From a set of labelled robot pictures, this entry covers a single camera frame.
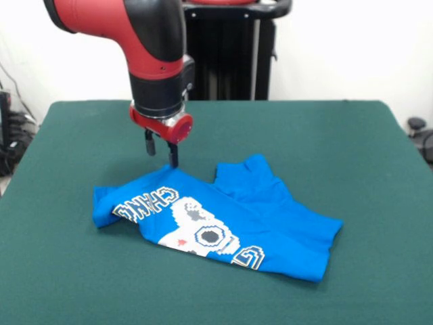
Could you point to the dark green table cloth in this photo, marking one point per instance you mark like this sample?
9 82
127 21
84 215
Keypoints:
67 254

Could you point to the blue printed t-shirt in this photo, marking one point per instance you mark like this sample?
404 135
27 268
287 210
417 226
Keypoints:
287 230

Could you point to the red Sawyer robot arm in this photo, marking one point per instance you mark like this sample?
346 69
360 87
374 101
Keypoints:
152 44

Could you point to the gray office chair base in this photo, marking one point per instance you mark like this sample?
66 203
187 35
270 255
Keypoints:
417 123

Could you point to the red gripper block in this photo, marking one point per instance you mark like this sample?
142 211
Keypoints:
169 130

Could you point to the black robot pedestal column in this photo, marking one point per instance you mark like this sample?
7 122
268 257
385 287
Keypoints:
233 57

